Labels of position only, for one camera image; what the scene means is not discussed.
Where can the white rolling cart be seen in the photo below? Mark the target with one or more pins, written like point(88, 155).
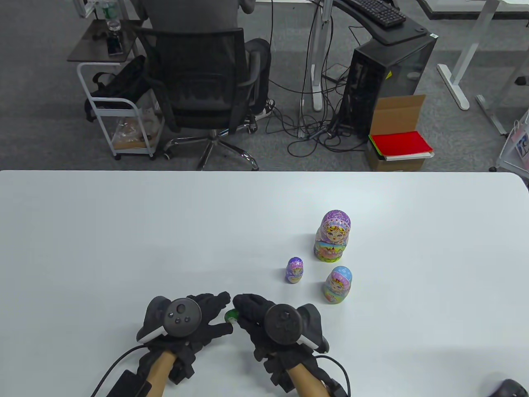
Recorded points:
point(93, 101)

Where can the black round object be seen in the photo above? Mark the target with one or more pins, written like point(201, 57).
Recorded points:
point(510, 388)

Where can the black left wrist camera unit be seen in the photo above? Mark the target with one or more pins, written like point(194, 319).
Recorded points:
point(126, 384)

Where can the black hand controller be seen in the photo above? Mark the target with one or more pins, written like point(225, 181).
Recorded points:
point(283, 324)
point(182, 316)

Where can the black keyboard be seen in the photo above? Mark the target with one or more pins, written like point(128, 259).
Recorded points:
point(378, 13)

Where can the open cardboard box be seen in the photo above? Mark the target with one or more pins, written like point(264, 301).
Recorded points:
point(396, 113)

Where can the white desk leg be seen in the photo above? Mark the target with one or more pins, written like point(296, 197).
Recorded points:
point(467, 53)
point(316, 62)

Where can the clear plastic bag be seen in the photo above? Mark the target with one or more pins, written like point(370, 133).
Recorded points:
point(132, 130)

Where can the black mesh office chair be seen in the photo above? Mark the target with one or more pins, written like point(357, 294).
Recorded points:
point(198, 74)

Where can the black right hand controller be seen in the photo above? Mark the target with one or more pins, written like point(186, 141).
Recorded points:
point(283, 324)

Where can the clear water bottle green label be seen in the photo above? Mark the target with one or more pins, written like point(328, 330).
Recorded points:
point(110, 14)

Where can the black backpack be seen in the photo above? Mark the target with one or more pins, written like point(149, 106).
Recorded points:
point(120, 82)

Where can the purple Russian doll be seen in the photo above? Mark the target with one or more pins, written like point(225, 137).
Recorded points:
point(294, 271)

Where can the person's left hand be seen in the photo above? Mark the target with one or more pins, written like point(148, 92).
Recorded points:
point(213, 304)

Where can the black right wrist camera unit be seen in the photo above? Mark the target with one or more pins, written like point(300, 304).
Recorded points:
point(335, 388)

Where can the black wrist camera unit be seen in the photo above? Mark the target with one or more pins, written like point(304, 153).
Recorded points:
point(126, 384)
point(335, 388)

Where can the black smartphone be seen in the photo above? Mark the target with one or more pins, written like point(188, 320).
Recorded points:
point(115, 46)

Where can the green Russian doll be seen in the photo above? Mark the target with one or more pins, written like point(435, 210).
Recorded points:
point(231, 316)

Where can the black left hand controller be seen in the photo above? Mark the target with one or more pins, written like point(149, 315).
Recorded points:
point(182, 316)

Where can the white paper stack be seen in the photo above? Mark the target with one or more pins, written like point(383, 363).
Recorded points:
point(409, 156)

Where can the black computer tower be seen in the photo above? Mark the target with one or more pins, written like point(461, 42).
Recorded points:
point(384, 78)

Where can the person's left forearm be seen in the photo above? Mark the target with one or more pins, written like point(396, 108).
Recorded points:
point(159, 374)

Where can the person's right forearm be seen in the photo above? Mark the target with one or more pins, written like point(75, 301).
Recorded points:
point(306, 382)

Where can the light blue Russian doll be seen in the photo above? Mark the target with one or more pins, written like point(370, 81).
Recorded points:
point(338, 285)

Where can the black keyboard tray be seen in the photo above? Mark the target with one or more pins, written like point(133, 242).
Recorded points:
point(396, 35)

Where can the red folder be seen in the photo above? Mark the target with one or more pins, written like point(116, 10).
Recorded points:
point(401, 142)

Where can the person's right hand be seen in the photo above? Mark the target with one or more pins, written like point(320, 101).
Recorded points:
point(252, 314)

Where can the grey desk leg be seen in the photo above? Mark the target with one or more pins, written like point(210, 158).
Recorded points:
point(492, 111)

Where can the largest pink-purple Russian doll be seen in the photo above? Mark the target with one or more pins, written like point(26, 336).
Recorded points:
point(332, 235)

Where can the brown side table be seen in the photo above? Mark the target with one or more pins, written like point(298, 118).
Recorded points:
point(89, 47)

